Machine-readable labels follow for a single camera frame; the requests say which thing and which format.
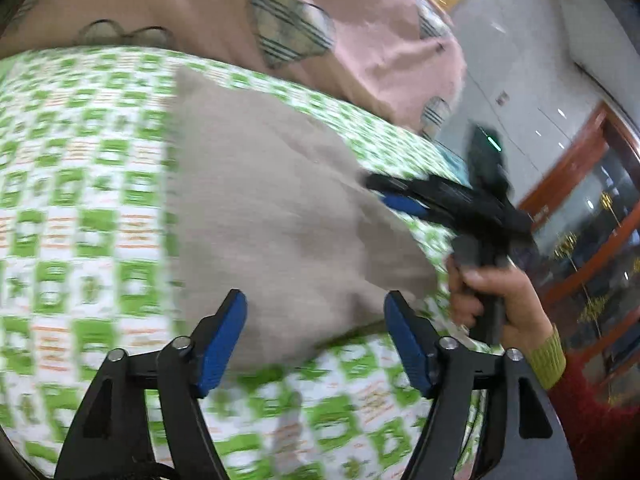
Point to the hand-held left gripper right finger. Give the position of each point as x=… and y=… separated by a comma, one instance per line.
x=407, y=340

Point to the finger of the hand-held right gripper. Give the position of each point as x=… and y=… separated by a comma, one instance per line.
x=405, y=203
x=415, y=187

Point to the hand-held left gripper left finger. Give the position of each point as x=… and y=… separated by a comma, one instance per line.
x=222, y=345

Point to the person's right forearm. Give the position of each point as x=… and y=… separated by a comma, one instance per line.
x=590, y=410

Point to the person's right hand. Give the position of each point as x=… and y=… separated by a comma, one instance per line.
x=525, y=305

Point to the wooden glass cabinet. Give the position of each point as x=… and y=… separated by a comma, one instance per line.
x=575, y=170

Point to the green checkered bedsheet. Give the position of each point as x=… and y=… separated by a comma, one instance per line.
x=75, y=210

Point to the pink quilt with plaid hearts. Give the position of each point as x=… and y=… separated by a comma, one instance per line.
x=200, y=10

